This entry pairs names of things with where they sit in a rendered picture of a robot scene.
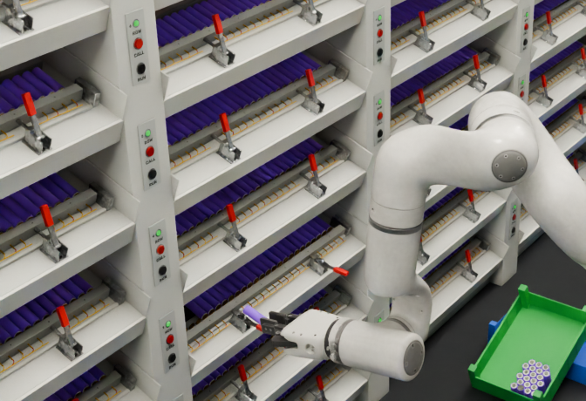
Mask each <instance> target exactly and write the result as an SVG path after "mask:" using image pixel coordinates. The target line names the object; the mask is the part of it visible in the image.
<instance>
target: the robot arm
mask: <svg viewBox="0 0 586 401"><path fill-rule="evenodd" d="M433 185H446V186H453V187H463V188H467V189H472V190H478V191H496V190H502V189H506V188H509V187H512V189H513V190H514V192H515V194H516V195H517V197H518V198H519V200H520V201H521V203H522V204H523V206H524V207H525V208H526V209H527V210H528V212H529V214H530V215H531V216H532V218H533V219H534V220H535V221H536V223H537V224H538V225H539V226H540V227H541V228H542V229H543V231H544V232H545V233H546V234H547V235H548V236H549V237H550V238H551V239H552V241H553V242H554V243H555V244H556V245H557V246H558V247H559V248H560V249H561V250H562V251H563V252H564V253H565V254H566V255H568V256H569V257H570V258H571V259H572V260H574V261H575V262H577V263H579V264H580V265H581V266H583V267H584V268H585V269H586V183H585V182H584V181H583V180H582V178H581V177H580V176H579V175H578V173H577V172H576V170H575V169H574V168H573V167H572V166H571V165H570V163H569V161H568V160H567V159H566V157H565V156H564V154H563V153H562V151H561V150H560V148H559V147H558V145H557V144H556V143H555V141H554V140H553V139H552V137H551V136H550V134H549V133H548V131H547V130H546V128H545V127H544V126H543V124H542V122H541V121H540V120H539V119H538V118H537V117H536V116H535V114H534V113H533V112H532V111H531V110H530V108H529V107H528V106H527V105H526V104H525V103H524V102H523V101H522V100H521V99H519V98H518V97H517V96H515V95H514V94H512V93H510V92H491V93H489V94H486V95H484V96H483V97H481V98H480V99H478V100H477V101H476V102H475V104H474V106H473V107H472V109H471V112H470V113H469V117H468V131H460V130H455V129H452V128H449V127H445V126H438V125H420V126H413V127H410V128H407V129H405V130H403V131H400V132H398V133H396V134H394V135H392V136H391V137H390V138H389V139H388V140H386V141H385V142H384V144H383V145H382V146H381V147H380V148H379V150H378V154H377V157H376V160H375V165H374V171H373V178H372V186H371V201H370V209H369V218H368V227H367V236H366V246H365V263H364V278H365V284H366V286H367V288H368V289H369V290H370V291H371V292H372V293H373V294H374V295H376V296H381V297H392V310H391V313H390V315H389V316H388V317H387V318H386V319H385V320H384V321H382V322H379V323H368V322H364V321H359V320H356V319H352V318H348V317H340V316H336V315H333V314H331V313H328V312H324V311H321V310H316V309H310V310H308V311H306V312H304V313H303V314H299V315H296V314H291V313H290V314H288V315H286V314H283V313H279V312H275V311H272V310H271V311H270V312H269V318H266V317H262V318H260V323H261V327H262V332H263V333H265V334H269V335H272V336H274V337H273V339H272V343H273V346H274V347H286V348H284V349H283V352H284V353H285V354H288V355H292V356H295V357H303V358H308V359H316V360H327V359H329V358H330V359H331V360H332V361H333V362H334V363H336V364H342V365H346V366H349V367H352V368H356V369H360V370H365V371H369V372H372V373H375V374H379V375H382V376H386V377H391V378H395V379H398V380H401V381H406V382H407V381H411V380H413V379H414V378H415V377H416V376H417V375H418V374H419V371H420V369H421V367H422V364H423V362H424V357H425V346H424V341H425V340H426V336H427V333H428V330H429V326H430V320H431V314H432V306H433V299H432V293H431V290H430V288H429V286H428V285H427V283H426V282H425V281H424V280H423V279H422V278H421V277H420V276H419V275H417V274H416V268H417V261H418V255H419V244H420V238H421V232H422V226H423V219H424V212H425V205H426V194H427V190H428V188H429V187H430V186H433Z"/></svg>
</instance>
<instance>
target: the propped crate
mask: <svg viewBox="0 0 586 401"><path fill-rule="evenodd" d="M518 291H519V295H518V296H517V297H516V299H515V301H514V303H513V304H512V306H511V308H510V309H509V311H508V312H507V314H506V315H505V317H504V318H503V320H502V322H501V324H500V325H499V327H498V329H497V330H496V331H495V333H494V335H493V336H492V338H491V339H490V341H489V343H488V344H487V346H486V348H485V349H484V350H483V352H482V353H481V355H480V357H479V359H478V360H477V362H476V364H475V365H473V364H470V366H469V367H468V369H467V370H468V374H469V377H470V381H471V384H472V387H474V388H475V389H478V390H480V391H484V392H486V393H488V394H491V395H493V396H496V397H498V398H501V399H503V400H506V401H551V400H552V398H553V397H554V395H555V393H556V392H557V390H558V388H559V386H560V385H561V383H562V380H563V379H564V378H565V376H566V374H567V373H568V371H569V368H570V367H571V365H572V363H573V362H574V361H575V359H576V356H577V355H578V353H579V351H580V349H581V348H582V346H583V344H584V342H585V341H586V305H584V307H583V309H578V308H575V307H572V306H569V305H567V304H564V303H561V302H557V301H554V300H551V299H548V298H546V297H543V296H539V295H536V294H533V293H531V292H528V286H526V285H523V284H521V285H520V287H519V288H518ZM531 359H534V360H535V362H536V363H537V362H541V363H542V366H543V365H544V364H547V365H548V366H549V369H550V375H551V380H552V381H551V383H550V384H549V387H548V389H547V390H546V391H545V393H544V394H543V392H542V391H538V390H535V392H534V393H533V399H532V398H528V397H525V396H523V395H521V394H519V393H516V392H514V391H511V387H510V385H511V383H517V378H516V374H517V373H522V372H523V369H522V365H523V364H524V363H527V364H528V361H529V360H531Z"/></svg>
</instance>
